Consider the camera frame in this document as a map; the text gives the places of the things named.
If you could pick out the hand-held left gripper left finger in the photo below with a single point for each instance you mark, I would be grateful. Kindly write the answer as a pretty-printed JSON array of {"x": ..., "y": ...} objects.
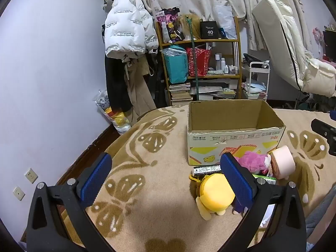
[{"x": 95, "y": 181}]

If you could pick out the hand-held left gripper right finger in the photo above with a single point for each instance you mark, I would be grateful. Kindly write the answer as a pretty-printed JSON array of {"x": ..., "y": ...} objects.
[{"x": 237, "y": 182}]

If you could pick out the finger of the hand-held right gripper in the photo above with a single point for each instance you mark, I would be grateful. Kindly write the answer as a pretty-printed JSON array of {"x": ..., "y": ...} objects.
[{"x": 324, "y": 129}]

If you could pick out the yellow plush toy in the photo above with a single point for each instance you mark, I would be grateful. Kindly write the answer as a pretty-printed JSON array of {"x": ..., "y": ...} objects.
[{"x": 215, "y": 194}]

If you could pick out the pink plush toy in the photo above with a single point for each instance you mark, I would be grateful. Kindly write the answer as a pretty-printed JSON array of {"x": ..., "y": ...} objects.
[{"x": 252, "y": 161}]

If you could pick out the purple plush toy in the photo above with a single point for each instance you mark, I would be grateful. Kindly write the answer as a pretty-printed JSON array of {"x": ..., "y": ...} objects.
[{"x": 239, "y": 209}]

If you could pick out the printed cardboard box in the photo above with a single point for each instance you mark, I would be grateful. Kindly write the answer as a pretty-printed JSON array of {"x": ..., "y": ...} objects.
[{"x": 236, "y": 139}]

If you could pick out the black battery pack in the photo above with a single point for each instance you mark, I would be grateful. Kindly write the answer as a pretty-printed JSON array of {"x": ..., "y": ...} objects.
[{"x": 206, "y": 170}]

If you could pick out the pink cylindrical roll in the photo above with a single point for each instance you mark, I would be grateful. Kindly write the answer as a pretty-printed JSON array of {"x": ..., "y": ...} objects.
[{"x": 283, "y": 162}]

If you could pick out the beige butterfly blanket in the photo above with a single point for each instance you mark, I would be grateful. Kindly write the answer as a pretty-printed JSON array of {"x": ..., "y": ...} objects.
[{"x": 157, "y": 189}]

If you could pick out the plastic bag of toys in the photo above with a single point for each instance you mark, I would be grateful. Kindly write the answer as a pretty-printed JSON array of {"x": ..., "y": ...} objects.
[{"x": 115, "y": 115}]

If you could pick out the white trolley cart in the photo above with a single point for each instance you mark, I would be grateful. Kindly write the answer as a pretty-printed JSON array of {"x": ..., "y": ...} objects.
[{"x": 258, "y": 84}]

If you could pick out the black monitor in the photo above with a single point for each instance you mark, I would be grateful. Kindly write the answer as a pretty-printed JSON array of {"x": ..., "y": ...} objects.
[{"x": 330, "y": 44}]

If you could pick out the person's grey trouser leg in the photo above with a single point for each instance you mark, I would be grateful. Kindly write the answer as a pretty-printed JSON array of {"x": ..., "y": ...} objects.
[{"x": 323, "y": 220}]

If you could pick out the pink desk fan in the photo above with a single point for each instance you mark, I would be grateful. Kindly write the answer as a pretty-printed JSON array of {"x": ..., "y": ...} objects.
[{"x": 317, "y": 36}]

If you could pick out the cream recliner chair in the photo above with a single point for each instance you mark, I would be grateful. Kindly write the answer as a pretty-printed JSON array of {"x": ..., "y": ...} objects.
[{"x": 286, "y": 44}]

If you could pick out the black garment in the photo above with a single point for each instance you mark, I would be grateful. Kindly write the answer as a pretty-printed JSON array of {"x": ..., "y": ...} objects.
[{"x": 115, "y": 84}]

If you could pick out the beige trousers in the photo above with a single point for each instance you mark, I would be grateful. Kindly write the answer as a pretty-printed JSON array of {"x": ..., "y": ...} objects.
[{"x": 139, "y": 89}]

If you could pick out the stack of books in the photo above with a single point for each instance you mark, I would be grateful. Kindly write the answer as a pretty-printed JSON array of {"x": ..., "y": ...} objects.
[{"x": 181, "y": 92}]

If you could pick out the wooden shelf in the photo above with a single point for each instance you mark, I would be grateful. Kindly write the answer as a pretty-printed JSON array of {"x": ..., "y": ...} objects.
[{"x": 237, "y": 57}]

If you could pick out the group of cosmetic bottles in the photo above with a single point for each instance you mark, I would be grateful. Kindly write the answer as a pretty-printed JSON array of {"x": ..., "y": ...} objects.
[{"x": 223, "y": 65}]

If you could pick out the red gift bag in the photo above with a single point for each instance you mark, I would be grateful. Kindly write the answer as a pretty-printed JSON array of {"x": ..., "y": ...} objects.
[{"x": 200, "y": 61}]

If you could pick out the teal shopping bag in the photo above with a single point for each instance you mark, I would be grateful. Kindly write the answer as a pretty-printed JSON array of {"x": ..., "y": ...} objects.
[{"x": 176, "y": 68}]

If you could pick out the green pole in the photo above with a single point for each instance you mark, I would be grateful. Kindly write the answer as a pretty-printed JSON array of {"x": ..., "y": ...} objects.
[{"x": 193, "y": 57}]

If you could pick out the clear plastic bag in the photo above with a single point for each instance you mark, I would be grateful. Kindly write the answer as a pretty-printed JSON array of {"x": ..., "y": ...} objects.
[{"x": 225, "y": 21}]

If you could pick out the black box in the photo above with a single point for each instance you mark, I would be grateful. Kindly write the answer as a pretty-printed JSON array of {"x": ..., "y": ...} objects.
[{"x": 209, "y": 30}]

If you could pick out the white puffer jacket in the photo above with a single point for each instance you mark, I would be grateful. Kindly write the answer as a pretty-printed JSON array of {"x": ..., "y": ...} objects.
[{"x": 126, "y": 26}]

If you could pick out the blonde wig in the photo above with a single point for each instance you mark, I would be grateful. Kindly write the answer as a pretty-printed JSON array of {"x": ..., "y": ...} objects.
[{"x": 185, "y": 27}]

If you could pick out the patterned cartoon bag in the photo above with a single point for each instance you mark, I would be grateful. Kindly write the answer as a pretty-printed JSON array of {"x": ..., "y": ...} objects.
[{"x": 168, "y": 26}]

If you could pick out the wall socket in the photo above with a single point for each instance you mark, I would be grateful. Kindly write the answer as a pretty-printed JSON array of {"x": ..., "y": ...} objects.
[
  {"x": 31, "y": 176},
  {"x": 19, "y": 193}
]

